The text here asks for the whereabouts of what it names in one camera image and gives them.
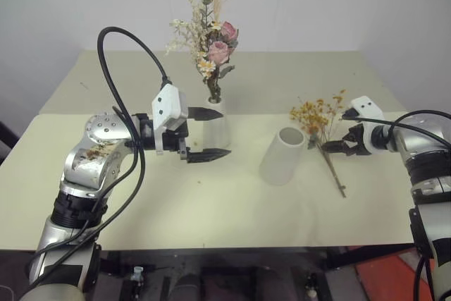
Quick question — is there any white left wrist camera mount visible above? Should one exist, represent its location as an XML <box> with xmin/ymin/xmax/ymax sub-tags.
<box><xmin>151</xmin><ymin>83</ymin><xmax>190</xmax><ymax>156</ymax></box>

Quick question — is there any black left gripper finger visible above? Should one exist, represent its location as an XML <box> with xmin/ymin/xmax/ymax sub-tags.
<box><xmin>185</xmin><ymin>147</ymin><xmax>233</xmax><ymax>166</ymax></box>
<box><xmin>186</xmin><ymin>106</ymin><xmax>225</xmax><ymax>122</ymax></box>

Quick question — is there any dark rounded shape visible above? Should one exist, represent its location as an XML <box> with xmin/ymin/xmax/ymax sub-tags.
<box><xmin>168</xmin><ymin>272</ymin><xmax>202</xmax><ymax>301</ymax></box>

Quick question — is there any red object under table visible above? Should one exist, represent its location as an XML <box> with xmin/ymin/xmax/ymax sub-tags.
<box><xmin>354</xmin><ymin>251</ymin><xmax>434</xmax><ymax>301</ymax></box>

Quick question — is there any white smooth cylindrical vase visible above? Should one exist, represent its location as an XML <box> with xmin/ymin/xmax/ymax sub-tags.
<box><xmin>259</xmin><ymin>126</ymin><xmax>307</xmax><ymax>187</ymax></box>

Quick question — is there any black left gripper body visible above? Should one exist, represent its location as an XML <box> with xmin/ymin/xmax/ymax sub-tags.
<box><xmin>163</xmin><ymin>117</ymin><xmax>193</xmax><ymax>164</ymax></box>

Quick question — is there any dark object beside table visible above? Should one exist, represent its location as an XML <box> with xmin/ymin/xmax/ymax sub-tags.
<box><xmin>0</xmin><ymin>121</ymin><xmax>20</xmax><ymax>166</ymax></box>

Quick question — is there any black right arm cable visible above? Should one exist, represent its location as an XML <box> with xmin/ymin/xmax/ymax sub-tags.
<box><xmin>340</xmin><ymin>109</ymin><xmax>451</xmax><ymax>301</ymax></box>

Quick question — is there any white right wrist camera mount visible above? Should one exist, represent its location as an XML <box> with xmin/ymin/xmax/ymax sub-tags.
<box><xmin>347</xmin><ymin>95</ymin><xmax>385</xmax><ymax>156</ymax></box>

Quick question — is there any small white black fitting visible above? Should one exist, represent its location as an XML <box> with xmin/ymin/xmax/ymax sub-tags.
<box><xmin>307</xmin><ymin>272</ymin><xmax>318</xmax><ymax>299</ymax></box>

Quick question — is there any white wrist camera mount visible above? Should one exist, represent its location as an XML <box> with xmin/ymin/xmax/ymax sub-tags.
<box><xmin>347</xmin><ymin>95</ymin><xmax>385</xmax><ymax>156</ymax></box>
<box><xmin>151</xmin><ymin>83</ymin><xmax>190</xmax><ymax>156</ymax></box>

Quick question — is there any pink rose dried bouquet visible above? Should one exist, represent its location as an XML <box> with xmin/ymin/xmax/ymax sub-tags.
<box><xmin>164</xmin><ymin>0</ymin><xmax>240</xmax><ymax>103</ymax></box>

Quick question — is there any white ribbed ceramic vase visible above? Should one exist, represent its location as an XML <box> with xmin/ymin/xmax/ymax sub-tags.
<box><xmin>202</xmin><ymin>96</ymin><xmax>233</xmax><ymax>150</ymax></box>

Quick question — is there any yellow orange dried flower bouquet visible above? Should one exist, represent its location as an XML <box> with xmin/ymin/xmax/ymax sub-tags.
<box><xmin>288</xmin><ymin>89</ymin><xmax>348</xmax><ymax>199</ymax></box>

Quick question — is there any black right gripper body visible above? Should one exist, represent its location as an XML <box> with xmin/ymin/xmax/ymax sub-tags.
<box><xmin>343</xmin><ymin>123</ymin><xmax>370</xmax><ymax>156</ymax></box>

